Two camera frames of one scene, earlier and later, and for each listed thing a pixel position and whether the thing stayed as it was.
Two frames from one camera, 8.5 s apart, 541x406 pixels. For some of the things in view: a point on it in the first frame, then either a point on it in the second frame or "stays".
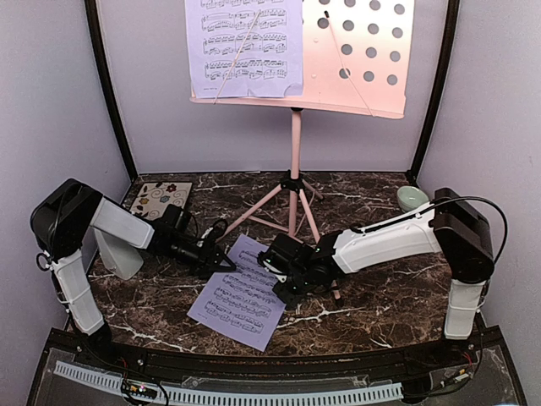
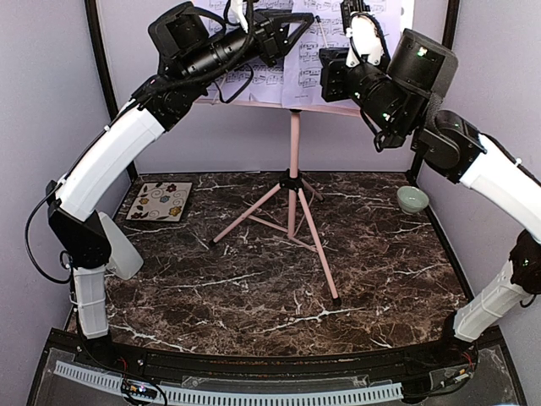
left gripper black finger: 217,258 → 288,42
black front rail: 289,366 stays
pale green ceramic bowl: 410,197 stays
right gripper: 290,299 → 330,87
